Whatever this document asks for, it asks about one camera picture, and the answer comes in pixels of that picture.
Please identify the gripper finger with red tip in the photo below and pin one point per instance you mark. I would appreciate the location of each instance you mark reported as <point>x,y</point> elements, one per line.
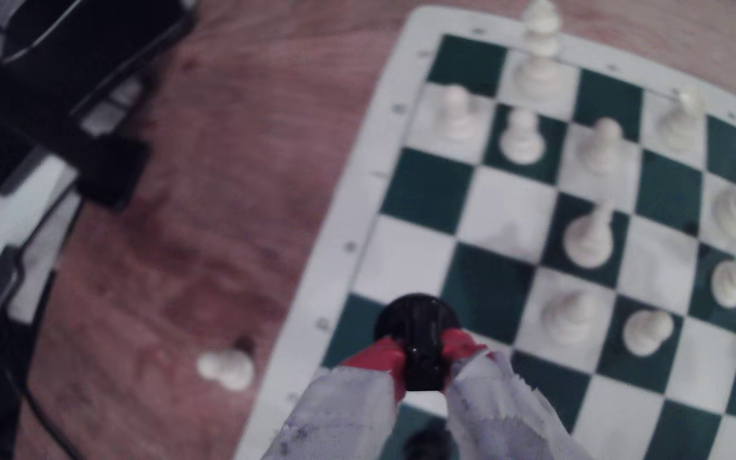
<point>502,415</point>
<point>342,415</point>

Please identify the black rook chess piece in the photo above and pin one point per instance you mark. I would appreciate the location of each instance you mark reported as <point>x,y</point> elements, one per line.
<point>419,332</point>

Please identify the white pawn chess piece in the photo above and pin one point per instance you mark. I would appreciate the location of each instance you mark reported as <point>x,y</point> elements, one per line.
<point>521,144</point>
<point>569,316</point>
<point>601,150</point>
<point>646,332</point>
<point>457,118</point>
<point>230,369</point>

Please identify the white knight chess piece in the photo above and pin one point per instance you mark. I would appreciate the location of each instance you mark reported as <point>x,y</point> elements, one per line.
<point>588,239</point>

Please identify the green and white chess mat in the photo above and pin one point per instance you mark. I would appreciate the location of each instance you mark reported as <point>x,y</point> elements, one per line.
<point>508,211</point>

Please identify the white rook chess piece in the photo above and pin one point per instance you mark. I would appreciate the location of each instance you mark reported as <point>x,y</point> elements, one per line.
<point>681,124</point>

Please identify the white king chess piece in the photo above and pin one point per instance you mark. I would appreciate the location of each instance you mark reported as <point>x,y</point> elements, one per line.
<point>539,57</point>

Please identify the black box device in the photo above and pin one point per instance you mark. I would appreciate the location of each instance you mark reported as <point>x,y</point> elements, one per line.
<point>112,171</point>

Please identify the white sheet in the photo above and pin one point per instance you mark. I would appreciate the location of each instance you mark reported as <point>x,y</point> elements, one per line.
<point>16,217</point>

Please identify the black laptop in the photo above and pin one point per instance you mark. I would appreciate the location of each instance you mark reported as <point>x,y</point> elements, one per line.
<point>68,45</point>

